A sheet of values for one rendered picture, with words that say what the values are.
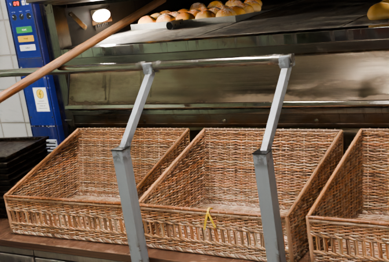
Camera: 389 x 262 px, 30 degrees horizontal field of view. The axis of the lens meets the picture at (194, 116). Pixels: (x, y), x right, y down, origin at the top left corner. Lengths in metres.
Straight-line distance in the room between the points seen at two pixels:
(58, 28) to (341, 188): 1.39
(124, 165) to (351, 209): 0.74
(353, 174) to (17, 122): 1.60
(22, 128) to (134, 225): 1.20
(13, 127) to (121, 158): 1.24
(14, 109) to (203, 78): 1.01
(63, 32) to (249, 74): 0.88
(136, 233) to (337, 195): 0.63
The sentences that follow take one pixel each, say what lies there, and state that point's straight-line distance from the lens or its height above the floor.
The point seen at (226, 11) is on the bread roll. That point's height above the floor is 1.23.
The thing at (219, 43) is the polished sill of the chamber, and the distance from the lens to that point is 2.61.
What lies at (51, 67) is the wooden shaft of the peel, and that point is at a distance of 2.54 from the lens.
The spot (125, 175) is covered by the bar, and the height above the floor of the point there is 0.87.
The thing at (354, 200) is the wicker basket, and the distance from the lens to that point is 2.40.
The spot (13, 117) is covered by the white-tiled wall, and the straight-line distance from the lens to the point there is 3.35.
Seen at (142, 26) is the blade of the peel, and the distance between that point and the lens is 3.33.
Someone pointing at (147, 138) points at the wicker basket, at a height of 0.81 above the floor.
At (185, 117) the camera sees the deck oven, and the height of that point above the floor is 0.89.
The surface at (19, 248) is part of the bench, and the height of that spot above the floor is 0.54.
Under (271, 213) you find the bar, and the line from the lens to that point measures 1.99.
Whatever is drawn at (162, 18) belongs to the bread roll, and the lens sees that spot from 3.28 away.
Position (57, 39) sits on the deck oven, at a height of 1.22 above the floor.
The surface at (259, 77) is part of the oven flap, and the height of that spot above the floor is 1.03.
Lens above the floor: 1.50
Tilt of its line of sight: 13 degrees down
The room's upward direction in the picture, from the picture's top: 9 degrees counter-clockwise
